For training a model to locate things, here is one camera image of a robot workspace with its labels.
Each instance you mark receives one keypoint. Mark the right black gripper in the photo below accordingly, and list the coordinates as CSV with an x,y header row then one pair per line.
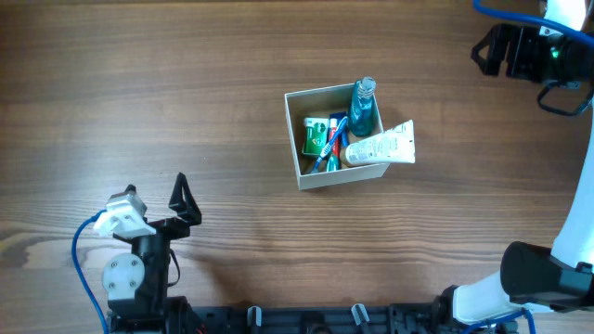
x,y
521,38

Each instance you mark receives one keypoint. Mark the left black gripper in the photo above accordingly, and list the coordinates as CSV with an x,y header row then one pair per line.
x,y
187,209

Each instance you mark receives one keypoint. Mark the white green-leaf lotion tube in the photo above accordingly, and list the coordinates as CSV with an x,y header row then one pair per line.
x,y
396,145

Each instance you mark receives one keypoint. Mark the teal mouthwash bottle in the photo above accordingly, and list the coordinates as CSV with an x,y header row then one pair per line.
x,y
361,119

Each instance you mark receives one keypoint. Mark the blue disposable razor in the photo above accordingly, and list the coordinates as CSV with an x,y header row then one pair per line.
x,y
343,139

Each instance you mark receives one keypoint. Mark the green white soap packet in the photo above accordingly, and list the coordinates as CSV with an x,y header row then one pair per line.
x,y
316,135

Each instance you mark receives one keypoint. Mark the blue white toothbrush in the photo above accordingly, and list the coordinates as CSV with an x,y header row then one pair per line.
x,y
328,147

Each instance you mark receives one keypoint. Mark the teal white toothpaste tube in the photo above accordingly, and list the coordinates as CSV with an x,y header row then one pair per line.
x,y
333,163

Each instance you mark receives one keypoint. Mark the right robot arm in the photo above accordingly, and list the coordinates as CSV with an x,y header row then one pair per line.
x,y
535,279

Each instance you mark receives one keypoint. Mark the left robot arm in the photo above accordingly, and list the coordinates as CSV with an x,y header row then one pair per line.
x,y
137,282

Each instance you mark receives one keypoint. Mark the white open cardboard box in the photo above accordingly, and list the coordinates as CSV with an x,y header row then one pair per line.
x,y
320,103

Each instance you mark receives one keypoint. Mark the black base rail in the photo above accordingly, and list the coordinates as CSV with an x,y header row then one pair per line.
x,y
394,318

